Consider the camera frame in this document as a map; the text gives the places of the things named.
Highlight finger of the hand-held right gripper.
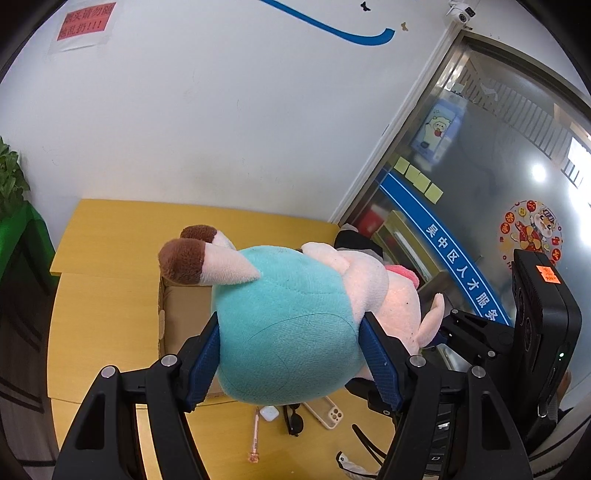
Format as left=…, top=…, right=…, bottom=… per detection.
left=441, top=309, right=511, bottom=365
left=346, top=378, right=393, bottom=416

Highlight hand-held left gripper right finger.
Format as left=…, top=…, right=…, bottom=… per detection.
left=360, top=314, right=532, bottom=480

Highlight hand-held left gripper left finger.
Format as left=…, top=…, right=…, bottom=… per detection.
left=54, top=313, right=221, bottom=480

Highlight beige clear phone case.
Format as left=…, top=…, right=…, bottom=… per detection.
left=302, top=395, right=345, bottom=430

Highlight cardboard box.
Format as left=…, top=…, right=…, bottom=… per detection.
left=157, top=272, right=241, bottom=402

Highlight black sunglasses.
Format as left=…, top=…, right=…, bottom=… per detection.
left=281, top=402, right=305, bottom=437

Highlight teal and pink plush pig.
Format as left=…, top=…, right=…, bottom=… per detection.
left=158, top=224, right=445, bottom=401

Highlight small grey bag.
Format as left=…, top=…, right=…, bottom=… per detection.
left=336, top=451, right=382, bottom=480

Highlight pink pen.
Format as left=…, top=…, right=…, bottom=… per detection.
left=249, top=407, right=260, bottom=464

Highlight red tiger window sticker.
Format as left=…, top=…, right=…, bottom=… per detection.
left=499, top=199, right=564, bottom=264

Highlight white cloth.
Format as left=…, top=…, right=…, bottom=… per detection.
left=526, top=406, right=589, bottom=467

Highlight yellow shelf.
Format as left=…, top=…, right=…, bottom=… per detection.
left=374, top=210, right=439, bottom=278

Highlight beige and black bag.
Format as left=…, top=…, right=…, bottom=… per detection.
left=335, top=224, right=386, bottom=266

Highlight blue banner strip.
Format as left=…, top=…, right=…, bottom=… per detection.
left=379, top=171, right=513, bottom=326

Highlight red box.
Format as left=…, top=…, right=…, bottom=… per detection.
left=360, top=208, right=389, bottom=236

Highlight glass door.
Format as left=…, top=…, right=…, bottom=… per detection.
left=329, top=32, right=591, bottom=398

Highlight cartoon poster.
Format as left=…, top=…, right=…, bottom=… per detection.
left=411, top=99, right=465, bottom=162

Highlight green cloth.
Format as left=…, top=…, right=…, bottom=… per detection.
left=0, top=203, right=56, bottom=278

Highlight green plant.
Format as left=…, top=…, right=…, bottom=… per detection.
left=0, top=136, right=31, bottom=217

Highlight black cable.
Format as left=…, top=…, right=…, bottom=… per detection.
left=352, top=424, right=391, bottom=468

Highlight blue wall stripe decal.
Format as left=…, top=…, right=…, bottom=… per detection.
left=268, top=0, right=394, bottom=47

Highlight white security camera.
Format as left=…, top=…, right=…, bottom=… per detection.
left=445, top=0, right=476, bottom=26

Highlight red and white wall notice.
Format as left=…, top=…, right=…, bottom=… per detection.
left=48, top=0, right=116, bottom=54

